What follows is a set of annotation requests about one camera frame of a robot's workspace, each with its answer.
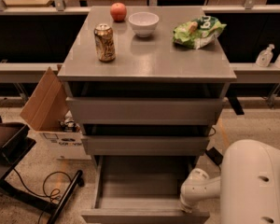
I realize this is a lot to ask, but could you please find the red apple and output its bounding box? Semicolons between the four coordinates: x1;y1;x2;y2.
110;3;127;22

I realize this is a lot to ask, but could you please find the grey middle drawer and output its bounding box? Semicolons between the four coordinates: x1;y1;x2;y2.
82;136;209;156

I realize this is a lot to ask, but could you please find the grey top drawer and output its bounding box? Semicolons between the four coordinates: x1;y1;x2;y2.
66;97;222;125

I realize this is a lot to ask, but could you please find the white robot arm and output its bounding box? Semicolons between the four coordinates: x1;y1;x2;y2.
180;139;280;224

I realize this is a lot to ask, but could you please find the cardboard box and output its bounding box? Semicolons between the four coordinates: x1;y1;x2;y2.
20;67;91;160

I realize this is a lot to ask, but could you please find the grey drawer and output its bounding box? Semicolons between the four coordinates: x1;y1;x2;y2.
81;156;209;224
82;136;209;156
66;97;222;125

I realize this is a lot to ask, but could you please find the black tray on stand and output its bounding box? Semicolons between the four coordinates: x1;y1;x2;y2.
0;122;29;165

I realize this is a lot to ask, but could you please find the grey drawer cabinet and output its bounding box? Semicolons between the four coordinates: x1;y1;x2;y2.
57;6;237;173

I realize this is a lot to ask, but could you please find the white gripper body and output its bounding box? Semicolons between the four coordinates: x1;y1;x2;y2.
179;168;221;213

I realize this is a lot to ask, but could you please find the black stand base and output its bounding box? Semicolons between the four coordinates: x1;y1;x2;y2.
0;170;84;224

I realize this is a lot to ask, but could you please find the gold soda can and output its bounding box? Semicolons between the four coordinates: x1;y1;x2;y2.
94;23;116;63

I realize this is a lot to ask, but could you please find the green chip bag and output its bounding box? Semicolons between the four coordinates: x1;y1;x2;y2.
173;16;226;49

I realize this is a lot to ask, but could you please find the grey bottom drawer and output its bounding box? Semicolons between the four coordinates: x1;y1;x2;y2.
81;156;209;224

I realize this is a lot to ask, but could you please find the black floor cable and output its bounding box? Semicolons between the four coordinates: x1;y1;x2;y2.
11;167;73;224

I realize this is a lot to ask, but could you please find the white bowl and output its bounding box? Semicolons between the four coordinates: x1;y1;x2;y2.
128;12;160;37

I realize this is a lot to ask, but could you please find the black power adapter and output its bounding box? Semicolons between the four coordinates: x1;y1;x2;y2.
205;147;223;166

